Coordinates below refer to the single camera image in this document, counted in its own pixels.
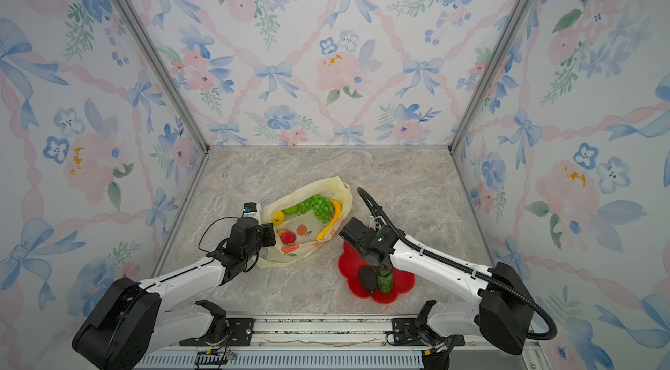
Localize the dark avocado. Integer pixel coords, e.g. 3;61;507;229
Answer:
358;268;378;294

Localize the green ribbed fruit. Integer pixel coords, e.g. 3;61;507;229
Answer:
376;270;394;294

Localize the red flower-shaped plate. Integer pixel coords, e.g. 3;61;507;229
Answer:
338;242;416;305

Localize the yellow printed plastic bag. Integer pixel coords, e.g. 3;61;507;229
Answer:
258;176;353;268

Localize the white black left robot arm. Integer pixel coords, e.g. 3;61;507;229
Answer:
72;216;276;369

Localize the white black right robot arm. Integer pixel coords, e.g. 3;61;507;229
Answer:
340;218;534;355

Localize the red strawberry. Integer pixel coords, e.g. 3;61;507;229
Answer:
277;230;297;246

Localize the yellow bell pepper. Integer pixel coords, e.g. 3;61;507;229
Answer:
271;211;285;227

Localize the yellow banana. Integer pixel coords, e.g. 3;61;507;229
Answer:
317;199;342;241

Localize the green grape bunch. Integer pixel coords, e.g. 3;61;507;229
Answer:
282;194;335;224

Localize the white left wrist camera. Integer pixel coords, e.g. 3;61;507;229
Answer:
243;202;261;223

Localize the thin black left cable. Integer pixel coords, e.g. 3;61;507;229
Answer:
197;216;243;255

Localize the black corrugated cable conduit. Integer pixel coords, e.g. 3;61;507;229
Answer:
357;186;558;341

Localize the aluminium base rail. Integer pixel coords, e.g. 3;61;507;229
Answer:
128;314;550;369

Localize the aluminium corner post left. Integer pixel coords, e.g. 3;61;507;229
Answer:
112;0;209;153

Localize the aluminium corner post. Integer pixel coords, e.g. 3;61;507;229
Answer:
112;0;209;153
449;0;532;157

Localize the aluminium corner post right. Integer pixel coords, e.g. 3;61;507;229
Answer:
449;0;532;157

